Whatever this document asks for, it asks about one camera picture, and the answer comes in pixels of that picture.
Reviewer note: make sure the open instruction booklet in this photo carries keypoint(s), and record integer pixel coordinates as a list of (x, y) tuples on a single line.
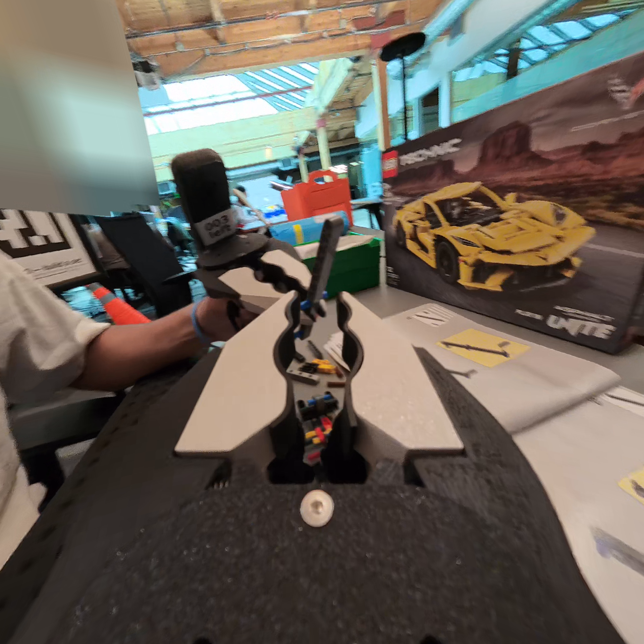
[(528, 382)]

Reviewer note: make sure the white ceiling projector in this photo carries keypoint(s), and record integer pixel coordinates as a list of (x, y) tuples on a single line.
[(146, 75)]

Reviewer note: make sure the orange felt bag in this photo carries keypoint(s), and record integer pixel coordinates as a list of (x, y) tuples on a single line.
[(317, 196)]

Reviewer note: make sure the long dark grey lego beam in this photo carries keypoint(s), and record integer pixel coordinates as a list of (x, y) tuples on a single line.
[(327, 251)]

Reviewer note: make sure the green plastic bin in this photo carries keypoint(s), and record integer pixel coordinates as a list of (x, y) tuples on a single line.
[(352, 271)]

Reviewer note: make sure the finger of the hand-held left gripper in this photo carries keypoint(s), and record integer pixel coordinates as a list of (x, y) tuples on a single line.
[(287, 264), (246, 289)]

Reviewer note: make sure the person's left forearm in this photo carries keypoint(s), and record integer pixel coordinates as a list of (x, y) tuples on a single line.
[(136, 347)]

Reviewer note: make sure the black office chair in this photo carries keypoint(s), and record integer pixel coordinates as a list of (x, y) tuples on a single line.
[(141, 261)]

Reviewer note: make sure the black round pole lamp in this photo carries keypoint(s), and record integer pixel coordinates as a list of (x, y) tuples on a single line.
[(402, 48)]

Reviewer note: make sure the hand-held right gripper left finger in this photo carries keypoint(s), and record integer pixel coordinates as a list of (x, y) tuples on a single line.
[(236, 397)]

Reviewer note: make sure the partly built lego chassis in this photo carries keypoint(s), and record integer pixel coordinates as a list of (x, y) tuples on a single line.
[(314, 402)]

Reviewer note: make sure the orange traffic cone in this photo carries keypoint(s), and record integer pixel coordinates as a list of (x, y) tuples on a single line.
[(120, 309)]

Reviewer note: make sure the person's left hand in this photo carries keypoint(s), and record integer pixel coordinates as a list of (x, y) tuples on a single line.
[(216, 322)]

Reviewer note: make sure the black white marker sign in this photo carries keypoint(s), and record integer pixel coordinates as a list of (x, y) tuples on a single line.
[(45, 246)]

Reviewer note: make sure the lego set box yellow car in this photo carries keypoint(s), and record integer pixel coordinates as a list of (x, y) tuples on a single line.
[(503, 226)]

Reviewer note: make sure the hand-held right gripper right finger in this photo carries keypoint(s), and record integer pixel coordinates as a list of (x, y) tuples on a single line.
[(407, 402)]

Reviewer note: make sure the light blue roll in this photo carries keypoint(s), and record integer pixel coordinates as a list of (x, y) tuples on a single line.
[(302, 231)]

